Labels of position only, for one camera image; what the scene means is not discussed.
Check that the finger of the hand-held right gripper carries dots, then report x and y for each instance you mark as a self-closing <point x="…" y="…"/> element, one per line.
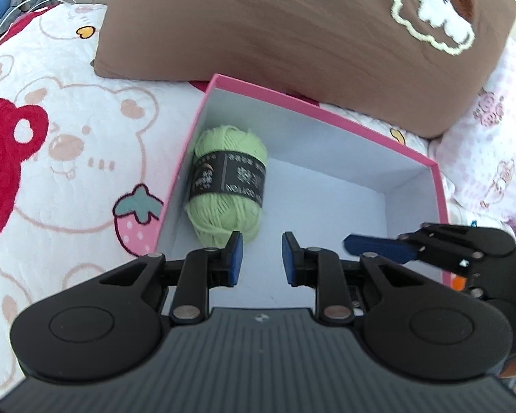
<point x="370" y="245"/>

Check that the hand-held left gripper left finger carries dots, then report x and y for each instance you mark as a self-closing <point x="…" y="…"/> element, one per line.
<point x="236" y="258"/>

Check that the pink cardboard box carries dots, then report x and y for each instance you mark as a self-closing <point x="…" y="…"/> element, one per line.
<point x="327" y="159"/>

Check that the green yarn ball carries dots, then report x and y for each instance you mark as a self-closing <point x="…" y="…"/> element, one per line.
<point x="215" y="219"/>

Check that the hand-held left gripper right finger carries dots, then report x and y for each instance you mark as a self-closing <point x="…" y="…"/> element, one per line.
<point x="289" y="258"/>

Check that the brown pillow with cloud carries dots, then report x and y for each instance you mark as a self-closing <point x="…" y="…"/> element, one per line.
<point x="262" y="30"/>

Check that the pink checked pillow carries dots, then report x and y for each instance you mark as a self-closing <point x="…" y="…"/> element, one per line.
<point x="490" y="159"/>

